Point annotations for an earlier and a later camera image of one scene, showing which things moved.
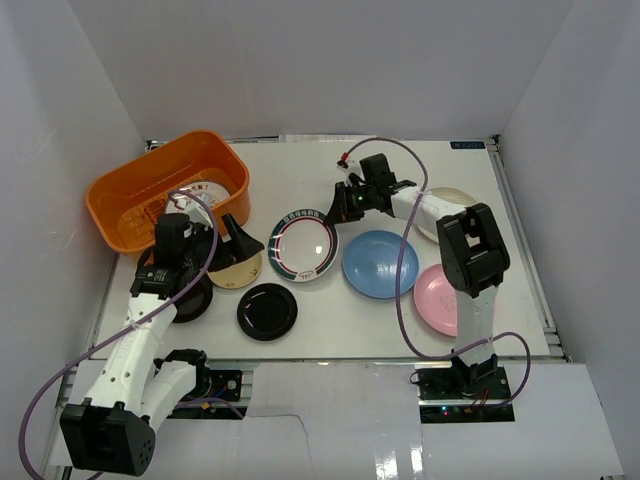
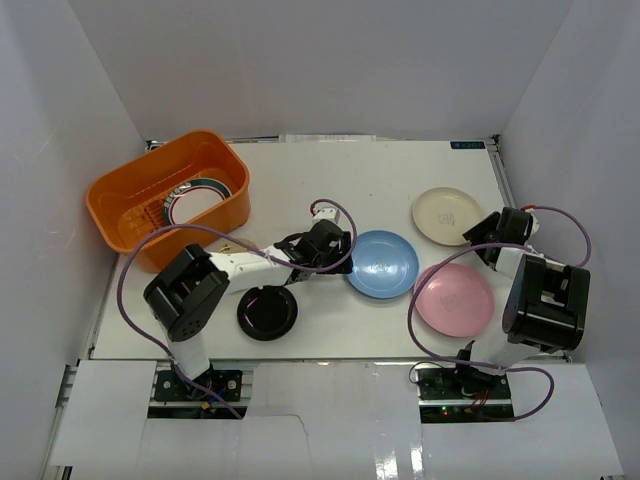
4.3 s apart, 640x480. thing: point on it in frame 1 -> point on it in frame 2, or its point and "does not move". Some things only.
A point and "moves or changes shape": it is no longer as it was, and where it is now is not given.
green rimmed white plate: (303, 247) moves or changes shape
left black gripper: (220, 245) -> (343, 252)
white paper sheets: (323, 138) does not move
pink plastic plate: (436, 300) does not move
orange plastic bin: (124, 207) does not move
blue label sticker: (467, 145) does not move
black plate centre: (267, 311) does not move
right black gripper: (341, 211) -> (478, 233)
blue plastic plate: (370, 263) does not move
